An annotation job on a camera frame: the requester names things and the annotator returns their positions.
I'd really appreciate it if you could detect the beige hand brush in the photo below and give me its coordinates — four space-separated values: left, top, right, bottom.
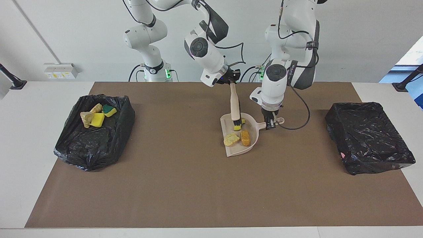
230 83 243 132

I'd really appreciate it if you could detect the pale yellow bread chunk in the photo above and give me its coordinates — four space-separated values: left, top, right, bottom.
224 132 241 147

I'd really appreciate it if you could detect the beige plastic dustpan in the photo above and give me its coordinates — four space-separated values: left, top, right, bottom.
220 113 285 157

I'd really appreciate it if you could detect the green and yellow sponge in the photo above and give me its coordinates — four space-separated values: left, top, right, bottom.
101 104 117 118

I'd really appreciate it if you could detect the notched yellow sponge piece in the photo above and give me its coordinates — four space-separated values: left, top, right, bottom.
89 113 105 128

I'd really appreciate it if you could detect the long pale bread chunk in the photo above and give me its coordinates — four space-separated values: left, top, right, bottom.
80 111 97 129

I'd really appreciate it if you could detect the black bag-lined bin, pink spot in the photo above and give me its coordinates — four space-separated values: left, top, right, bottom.
325 101 416 176

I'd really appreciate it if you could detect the brown table mat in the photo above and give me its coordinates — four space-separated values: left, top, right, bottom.
25 82 423 228

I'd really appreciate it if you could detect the black base power cable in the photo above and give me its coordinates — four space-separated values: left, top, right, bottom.
240 56 272 82
128 64 146 82

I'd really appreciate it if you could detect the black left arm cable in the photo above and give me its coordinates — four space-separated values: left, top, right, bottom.
278 0 311 130

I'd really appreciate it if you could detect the white wall socket box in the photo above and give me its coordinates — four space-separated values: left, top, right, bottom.
44 63 79 80

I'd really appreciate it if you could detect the thin wall cable conduit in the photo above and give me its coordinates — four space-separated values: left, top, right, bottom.
13 0 61 64

